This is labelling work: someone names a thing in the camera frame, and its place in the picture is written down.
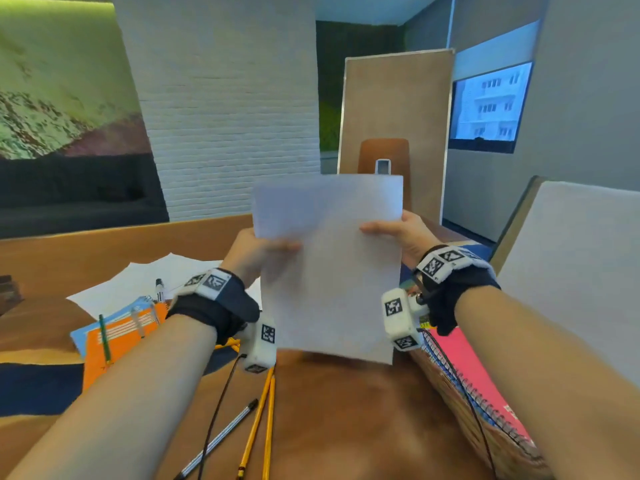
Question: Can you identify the person's left hand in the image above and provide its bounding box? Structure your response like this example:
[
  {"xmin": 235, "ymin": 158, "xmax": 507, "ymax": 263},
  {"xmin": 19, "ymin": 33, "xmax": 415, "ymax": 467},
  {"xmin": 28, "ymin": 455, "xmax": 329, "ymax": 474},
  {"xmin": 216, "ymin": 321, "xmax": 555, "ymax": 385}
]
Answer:
[{"xmin": 219, "ymin": 228, "xmax": 303, "ymax": 289}]

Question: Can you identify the person's right hand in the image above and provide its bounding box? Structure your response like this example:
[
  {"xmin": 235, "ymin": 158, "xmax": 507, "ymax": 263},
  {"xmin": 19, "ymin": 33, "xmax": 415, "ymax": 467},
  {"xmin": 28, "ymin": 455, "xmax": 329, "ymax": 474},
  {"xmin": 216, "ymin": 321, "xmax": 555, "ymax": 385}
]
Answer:
[{"xmin": 359, "ymin": 209, "xmax": 443, "ymax": 271}]

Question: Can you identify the white paper sheet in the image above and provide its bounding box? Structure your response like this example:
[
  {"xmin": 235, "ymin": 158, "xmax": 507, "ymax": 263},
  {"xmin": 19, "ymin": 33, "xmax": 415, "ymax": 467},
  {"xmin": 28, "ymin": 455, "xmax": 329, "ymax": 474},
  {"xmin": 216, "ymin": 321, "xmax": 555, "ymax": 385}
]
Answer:
[
  {"xmin": 497, "ymin": 181, "xmax": 640, "ymax": 391},
  {"xmin": 252, "ymin": 173, "xmax": 405, "ymax": 365},
  {"xmin": 66, "ymin": 253, "xmax": 263, "ymax": 321}
]

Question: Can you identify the pink spiral notebook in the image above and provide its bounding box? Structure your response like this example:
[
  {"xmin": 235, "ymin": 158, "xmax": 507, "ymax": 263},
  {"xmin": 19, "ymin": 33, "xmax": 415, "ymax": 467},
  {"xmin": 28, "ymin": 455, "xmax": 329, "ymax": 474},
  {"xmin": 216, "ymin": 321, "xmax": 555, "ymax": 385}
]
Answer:
[{"xmin": 429, "ymin": 327, "xmax": 533, "ymax": 441}]

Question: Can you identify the orange spiral notebook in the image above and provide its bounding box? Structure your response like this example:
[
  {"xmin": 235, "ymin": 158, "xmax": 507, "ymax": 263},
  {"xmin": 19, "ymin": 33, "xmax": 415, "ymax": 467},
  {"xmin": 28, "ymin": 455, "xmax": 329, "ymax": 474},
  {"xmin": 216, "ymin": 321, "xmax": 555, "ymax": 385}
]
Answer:
[{"xmin": 81, "ymin": 302, "xmax": 169, "ymax": 393}]

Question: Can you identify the woven wicker basket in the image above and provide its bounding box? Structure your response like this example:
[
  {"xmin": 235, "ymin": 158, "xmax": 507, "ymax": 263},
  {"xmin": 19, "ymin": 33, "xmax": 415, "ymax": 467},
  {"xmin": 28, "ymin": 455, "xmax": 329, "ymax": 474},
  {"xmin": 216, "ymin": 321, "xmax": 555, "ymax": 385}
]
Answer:
[{"xmin": 409, "ymin": 334, "xmax": 553, "ymax": 480}]

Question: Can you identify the bunch of yellow pencils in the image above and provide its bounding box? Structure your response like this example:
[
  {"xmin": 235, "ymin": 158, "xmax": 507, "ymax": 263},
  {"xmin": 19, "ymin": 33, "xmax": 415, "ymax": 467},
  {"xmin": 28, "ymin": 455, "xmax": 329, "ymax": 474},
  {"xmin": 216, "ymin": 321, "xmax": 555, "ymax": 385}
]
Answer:
[{"xmin": 215, "ymin": 337, "xmax": 277, "ymax": 480}]

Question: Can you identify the green pencil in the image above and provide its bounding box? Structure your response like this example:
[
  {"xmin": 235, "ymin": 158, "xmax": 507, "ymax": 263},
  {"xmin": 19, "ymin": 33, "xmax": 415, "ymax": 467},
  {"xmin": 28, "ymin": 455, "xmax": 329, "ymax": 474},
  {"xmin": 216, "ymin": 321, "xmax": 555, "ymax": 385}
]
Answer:
[{"xmin": 97, "ymin": 314, "xmax": 113, "ymax": 367}]

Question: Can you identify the grey clear pen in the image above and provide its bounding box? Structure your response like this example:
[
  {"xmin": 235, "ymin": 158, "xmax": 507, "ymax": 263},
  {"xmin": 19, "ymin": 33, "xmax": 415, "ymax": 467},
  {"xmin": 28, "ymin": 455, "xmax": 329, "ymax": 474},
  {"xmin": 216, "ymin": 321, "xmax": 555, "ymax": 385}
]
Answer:
[{"xmin": 175, "ymin": 398, "xmax": 259, "ymax": 480}]

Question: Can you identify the person's right forearm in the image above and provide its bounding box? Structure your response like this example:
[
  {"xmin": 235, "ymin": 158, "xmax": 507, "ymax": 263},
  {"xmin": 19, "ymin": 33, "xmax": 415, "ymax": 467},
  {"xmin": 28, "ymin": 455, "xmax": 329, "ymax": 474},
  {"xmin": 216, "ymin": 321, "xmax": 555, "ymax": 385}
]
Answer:
[{"xmin": 453, "ymin": 286, "xmax": 640, "ymax": 480}]

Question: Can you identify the person's left forearm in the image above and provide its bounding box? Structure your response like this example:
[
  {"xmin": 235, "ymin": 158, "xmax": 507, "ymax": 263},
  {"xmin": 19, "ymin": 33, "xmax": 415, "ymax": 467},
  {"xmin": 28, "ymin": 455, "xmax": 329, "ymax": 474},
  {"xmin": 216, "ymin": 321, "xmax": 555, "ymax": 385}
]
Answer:
[{"xmin": 7, "ymin": 314, "xmax": 219, "ymax": 480}]

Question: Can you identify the black left wrist marker band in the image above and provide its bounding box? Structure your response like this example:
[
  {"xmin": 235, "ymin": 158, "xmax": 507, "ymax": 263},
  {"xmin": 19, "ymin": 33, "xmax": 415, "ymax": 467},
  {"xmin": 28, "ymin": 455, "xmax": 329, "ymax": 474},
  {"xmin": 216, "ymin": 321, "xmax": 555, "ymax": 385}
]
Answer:
[{"xmin": 166, "ymin": 268, "xmax": 261, "ymax": 345}]

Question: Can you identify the black wrist marker band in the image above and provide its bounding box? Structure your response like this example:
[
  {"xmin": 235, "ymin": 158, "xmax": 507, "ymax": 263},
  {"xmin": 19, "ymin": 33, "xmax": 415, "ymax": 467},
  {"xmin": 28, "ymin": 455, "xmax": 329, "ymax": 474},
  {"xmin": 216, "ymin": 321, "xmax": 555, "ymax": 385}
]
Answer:
[
  {"xmin": 412, "ymin": 244, "xmax": 502, "ymax": 337},
  {"xmin": 166, "ymin": 268, "xmax": 261, "ymax": 345}
]

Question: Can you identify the black right wrist marker band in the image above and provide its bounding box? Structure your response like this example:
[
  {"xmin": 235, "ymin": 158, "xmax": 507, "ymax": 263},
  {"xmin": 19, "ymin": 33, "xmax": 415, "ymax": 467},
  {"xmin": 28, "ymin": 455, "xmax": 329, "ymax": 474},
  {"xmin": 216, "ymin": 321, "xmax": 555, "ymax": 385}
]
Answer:
[{"xmin": 412, "ymin": 244, "xmax": 502, "ymax": 337}]

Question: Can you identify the brown wooden chair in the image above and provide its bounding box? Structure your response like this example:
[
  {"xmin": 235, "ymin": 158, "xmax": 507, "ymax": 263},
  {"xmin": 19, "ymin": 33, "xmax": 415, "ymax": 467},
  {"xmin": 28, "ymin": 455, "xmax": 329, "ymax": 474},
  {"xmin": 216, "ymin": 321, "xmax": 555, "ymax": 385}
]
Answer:
[{"xmin": 357, "ymin": 138, "xmax": 413, "ymax": 211}]

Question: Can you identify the brown metal-framed board panel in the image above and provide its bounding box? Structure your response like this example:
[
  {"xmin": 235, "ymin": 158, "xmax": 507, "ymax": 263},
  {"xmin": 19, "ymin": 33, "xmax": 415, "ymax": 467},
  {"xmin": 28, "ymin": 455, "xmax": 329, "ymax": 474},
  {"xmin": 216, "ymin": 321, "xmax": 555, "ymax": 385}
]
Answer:
[{"xmin": 337, "ymin": 48, "xmax": 456, "ymax": 225}]

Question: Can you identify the window with building view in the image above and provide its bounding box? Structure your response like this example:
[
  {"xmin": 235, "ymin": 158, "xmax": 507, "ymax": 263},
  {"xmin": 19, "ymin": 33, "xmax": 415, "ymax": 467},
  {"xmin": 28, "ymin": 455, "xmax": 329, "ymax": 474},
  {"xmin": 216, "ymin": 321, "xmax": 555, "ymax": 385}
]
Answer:
[{"xmin": 448, "ymin": 62, "xmax": 535, "ymax": 155}]

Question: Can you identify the dark sofa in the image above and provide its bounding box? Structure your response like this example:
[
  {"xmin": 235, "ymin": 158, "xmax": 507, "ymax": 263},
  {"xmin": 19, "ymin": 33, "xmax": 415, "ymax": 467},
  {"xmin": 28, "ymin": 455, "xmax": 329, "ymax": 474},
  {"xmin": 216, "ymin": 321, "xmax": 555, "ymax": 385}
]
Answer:
[{"xmin": 0, "ymin": 153, "xmax": 170, "ymax": 241}]

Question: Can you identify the wooden table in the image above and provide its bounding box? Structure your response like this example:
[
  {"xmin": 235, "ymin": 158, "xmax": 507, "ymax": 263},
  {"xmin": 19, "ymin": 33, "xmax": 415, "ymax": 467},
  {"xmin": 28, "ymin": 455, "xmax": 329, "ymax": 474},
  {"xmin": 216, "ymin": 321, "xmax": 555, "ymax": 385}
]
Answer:
[{"xmin": 0, "ymin": 213, "xmax": 496, "ymax": 480}]

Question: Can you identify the grey roller blind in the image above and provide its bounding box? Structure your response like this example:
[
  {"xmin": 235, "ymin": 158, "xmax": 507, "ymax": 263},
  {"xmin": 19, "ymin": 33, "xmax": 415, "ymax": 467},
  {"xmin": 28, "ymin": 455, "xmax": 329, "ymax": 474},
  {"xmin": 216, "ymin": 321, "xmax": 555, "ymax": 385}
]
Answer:
[{"xmin": 451, "ymin": 19, "xmax": 543, "ymax": 83}]

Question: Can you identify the dark wooden box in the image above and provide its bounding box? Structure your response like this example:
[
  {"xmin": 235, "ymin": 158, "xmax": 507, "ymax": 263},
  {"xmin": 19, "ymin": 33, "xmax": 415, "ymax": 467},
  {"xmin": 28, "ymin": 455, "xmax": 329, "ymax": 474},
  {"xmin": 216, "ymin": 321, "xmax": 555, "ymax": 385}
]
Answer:
[{"xmin": 0, "ymin": 275, "xmax": 24, "ymax": 315}]

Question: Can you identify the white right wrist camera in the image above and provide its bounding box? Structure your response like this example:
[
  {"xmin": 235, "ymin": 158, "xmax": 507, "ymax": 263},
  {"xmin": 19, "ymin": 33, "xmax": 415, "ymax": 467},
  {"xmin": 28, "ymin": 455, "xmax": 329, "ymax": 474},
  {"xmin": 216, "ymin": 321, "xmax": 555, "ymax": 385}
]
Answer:
[{"xmin": 381, "ymin": 288, "xmax": 431, "ymax": 352}]

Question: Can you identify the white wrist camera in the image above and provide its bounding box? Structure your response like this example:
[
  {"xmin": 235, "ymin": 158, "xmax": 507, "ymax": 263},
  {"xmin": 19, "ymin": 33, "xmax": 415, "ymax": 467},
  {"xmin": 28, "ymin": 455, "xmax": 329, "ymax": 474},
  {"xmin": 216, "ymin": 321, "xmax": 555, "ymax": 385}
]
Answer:
[
  {"xmin": 242, "ymin": 312, "xmax": 277, "ymax": 374},
  {"xmin": 381, "ymin": 288, "xmax": 431, "ymax": 352}
]

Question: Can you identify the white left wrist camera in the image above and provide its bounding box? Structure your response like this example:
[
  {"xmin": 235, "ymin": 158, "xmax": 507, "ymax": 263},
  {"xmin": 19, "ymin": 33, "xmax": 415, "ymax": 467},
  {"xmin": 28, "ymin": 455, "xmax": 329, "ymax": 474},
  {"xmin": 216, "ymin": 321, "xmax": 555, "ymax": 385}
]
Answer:
[{"xmin": 242, "ymin": 312, "xmax": 277, "ymax": 374}]

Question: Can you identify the green foliage wall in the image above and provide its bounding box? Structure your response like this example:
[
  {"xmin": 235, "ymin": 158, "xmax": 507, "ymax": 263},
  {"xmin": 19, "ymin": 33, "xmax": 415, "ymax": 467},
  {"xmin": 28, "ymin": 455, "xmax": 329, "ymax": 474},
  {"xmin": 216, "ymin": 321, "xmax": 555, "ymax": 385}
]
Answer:
[{"xmin": 318, "ymin": 99, "xmax": 346, "ymax": 153}]

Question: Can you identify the black left camera cable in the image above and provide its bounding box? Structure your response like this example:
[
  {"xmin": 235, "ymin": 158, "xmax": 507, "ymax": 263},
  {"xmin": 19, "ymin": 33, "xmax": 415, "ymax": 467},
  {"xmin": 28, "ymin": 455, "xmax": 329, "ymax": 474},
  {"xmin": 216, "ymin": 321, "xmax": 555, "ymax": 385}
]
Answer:
[{"xmin": 196, "ymin": 353, "xmax": 249, "ymax": 480}]

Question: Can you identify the black camera cable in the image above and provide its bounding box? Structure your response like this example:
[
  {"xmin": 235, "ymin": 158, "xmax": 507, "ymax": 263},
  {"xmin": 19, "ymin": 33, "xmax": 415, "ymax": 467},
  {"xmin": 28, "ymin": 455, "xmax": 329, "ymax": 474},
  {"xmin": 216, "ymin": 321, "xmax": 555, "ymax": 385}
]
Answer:
[
  {"xmin": 196, "ymin": 353, "xmax": 249, "ymax": 480},
  {"xmin": 422, "ymin": 327, "xmax": 499, "ymax": 480}
]

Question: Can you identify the black right camera cable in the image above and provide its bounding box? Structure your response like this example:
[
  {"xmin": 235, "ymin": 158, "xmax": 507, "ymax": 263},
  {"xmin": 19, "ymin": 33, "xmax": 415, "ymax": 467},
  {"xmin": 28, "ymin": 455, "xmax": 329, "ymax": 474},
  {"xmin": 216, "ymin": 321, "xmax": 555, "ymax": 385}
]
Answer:
[{"xmin": 422, "ymin": 327, "xmax": 499, "ymax": 480}]

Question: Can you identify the large abstract wall painting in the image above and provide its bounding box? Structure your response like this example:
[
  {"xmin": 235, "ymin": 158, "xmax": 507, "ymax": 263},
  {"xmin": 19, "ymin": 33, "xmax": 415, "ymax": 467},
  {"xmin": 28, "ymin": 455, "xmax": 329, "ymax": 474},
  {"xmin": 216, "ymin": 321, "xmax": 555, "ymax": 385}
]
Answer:
[{"xmin": 0, "ymin": 0, "xmax": 153, "ymax": 161}]

